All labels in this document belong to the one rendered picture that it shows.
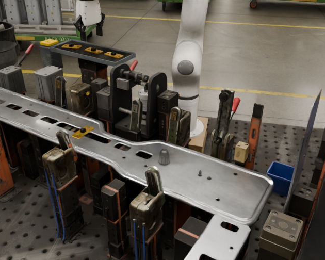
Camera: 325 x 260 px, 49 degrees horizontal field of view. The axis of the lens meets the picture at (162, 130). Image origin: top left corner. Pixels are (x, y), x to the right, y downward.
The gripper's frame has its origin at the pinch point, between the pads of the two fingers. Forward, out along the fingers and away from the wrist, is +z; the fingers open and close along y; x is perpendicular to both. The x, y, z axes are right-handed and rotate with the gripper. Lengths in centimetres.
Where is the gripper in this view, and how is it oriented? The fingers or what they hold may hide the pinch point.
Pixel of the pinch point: (91, 35)
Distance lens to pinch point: 158.2
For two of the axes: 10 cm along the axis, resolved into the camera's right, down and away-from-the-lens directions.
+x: 8.1, 3.1, -5.0
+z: 0.0, 8.5, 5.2
